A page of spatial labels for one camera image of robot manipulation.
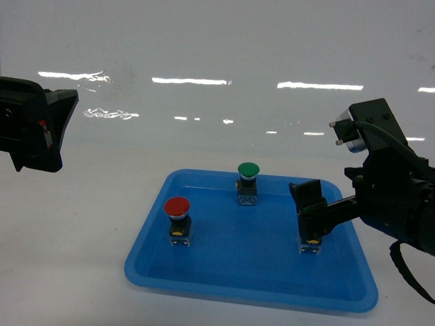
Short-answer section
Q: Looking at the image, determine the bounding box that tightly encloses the red mushroom push button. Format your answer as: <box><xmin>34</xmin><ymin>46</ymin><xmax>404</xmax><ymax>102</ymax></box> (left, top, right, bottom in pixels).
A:
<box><xmin>164</xmin><ymin>196</ymin><xmax>192</xmax><ymax>247</ymax></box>

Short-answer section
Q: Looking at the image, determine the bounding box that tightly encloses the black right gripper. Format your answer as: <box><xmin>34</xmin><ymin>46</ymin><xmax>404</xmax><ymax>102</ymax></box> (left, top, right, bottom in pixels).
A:
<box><xmin>289</xmin><ymin>149</ymin><xmax>434</xmax><ymax>255</ymax></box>

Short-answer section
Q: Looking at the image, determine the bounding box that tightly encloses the green mushroom push button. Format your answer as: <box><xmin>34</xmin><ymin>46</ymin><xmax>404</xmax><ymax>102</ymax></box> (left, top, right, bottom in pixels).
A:
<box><xmin>236</xmin><ymin>162</ymin><xmax>260</xmax><ymax>206</ymax></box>

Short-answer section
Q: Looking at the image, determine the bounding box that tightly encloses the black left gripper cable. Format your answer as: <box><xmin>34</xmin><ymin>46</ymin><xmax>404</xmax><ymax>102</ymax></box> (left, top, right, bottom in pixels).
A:
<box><xmin>389</xmin><ymin>240</ymin><xmax>435</xmax><ymax>305</ymax></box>

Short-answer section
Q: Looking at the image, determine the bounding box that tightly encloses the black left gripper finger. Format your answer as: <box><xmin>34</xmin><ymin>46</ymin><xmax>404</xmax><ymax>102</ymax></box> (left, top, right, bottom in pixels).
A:
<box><xmin>43</xmin><ymin>89</ymin><xmax>79</xmax><ymax>151</ymax></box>
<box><xmin>1</xmin><ymin>77</ymin><xmax>63</xmax><ymax>173</ymax></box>

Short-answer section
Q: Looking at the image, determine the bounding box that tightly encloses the black right camera cable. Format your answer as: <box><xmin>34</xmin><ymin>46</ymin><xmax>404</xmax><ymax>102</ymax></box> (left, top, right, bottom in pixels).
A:
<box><xmin>353</xmin><ymin>121</ymin><xmax>429</xmax><ymax>164</ymax></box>

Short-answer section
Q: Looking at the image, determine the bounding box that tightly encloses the blue plastic tray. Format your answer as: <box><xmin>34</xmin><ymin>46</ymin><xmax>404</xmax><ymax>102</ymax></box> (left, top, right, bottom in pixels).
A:
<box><xmin>124</xmin><ymin>169</ymin><xmax>378</xmax><ymax>313</ymax></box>

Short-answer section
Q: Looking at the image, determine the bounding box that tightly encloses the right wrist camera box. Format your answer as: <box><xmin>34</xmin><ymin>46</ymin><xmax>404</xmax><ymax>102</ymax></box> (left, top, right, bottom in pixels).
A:
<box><xmin>329</xmin><ymin>98</ymin><xmax>408</xmax><ymax>153</ymax></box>

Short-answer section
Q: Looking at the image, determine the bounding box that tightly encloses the yellow mushroom push button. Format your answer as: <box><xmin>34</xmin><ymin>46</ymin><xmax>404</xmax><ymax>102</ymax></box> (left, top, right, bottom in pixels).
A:
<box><xmin>298</xmin><ymin>237</ymin><xmax>323</xmax><ymax>255</ymax></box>

